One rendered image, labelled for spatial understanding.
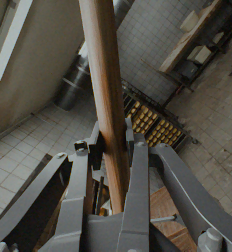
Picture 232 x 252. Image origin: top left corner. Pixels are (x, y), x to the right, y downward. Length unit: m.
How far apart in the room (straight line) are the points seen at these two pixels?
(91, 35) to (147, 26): 5.08
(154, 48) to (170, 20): 0.74
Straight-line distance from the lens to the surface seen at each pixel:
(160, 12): 5.35
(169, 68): 4.46
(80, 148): 0.16
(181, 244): 1.93
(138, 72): 5.18
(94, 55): 0.17
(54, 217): 1.66
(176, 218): 1.61
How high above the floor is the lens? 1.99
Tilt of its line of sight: 11 degrees down
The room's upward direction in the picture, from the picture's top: 58 degrees counter-clockwise
